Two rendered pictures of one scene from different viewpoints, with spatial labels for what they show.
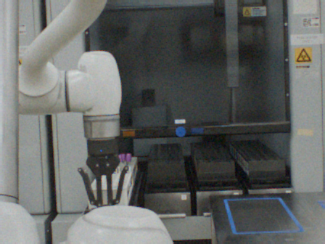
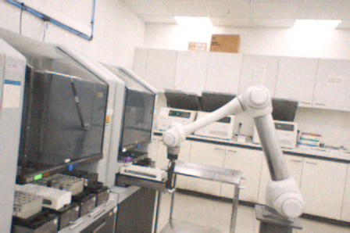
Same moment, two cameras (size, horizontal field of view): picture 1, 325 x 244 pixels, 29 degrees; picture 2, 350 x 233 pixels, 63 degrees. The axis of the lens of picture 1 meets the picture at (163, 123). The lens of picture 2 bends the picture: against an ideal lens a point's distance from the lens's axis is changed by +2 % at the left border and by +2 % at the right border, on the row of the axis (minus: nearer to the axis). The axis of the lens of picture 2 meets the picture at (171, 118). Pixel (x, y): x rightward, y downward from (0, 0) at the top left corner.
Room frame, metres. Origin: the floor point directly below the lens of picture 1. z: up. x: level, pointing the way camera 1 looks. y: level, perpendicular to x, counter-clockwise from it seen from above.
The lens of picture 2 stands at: (1.09, 1.97, 1.33)
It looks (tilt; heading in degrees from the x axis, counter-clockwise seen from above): 3 degrees down; 284
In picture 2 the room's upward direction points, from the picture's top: 6 degrees clockwise
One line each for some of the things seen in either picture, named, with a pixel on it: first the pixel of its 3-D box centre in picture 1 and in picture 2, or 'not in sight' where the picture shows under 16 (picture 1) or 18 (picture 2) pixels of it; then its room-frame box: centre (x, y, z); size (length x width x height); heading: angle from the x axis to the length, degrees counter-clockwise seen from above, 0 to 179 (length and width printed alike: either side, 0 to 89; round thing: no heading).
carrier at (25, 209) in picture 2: not in sight; (30, 207); (1.88, 1.01, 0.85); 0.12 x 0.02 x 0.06; 90
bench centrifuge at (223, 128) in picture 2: not in sight; (216, 114); (1.49, -2.45, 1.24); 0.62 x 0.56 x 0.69; 90
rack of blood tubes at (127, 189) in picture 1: (112, 190); (142, 173); (1.72, 0.15, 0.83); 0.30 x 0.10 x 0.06; 179
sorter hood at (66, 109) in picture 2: not in sight; (32, 98); (2.11, 0.78, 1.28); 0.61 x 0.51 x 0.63; 90
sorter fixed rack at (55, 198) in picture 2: not in sight; (37, 195); (1.98, 0.86, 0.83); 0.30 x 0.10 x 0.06; 0
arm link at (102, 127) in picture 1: (101, 127); (173, 148); (1.52, 0.15, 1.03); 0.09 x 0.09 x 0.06
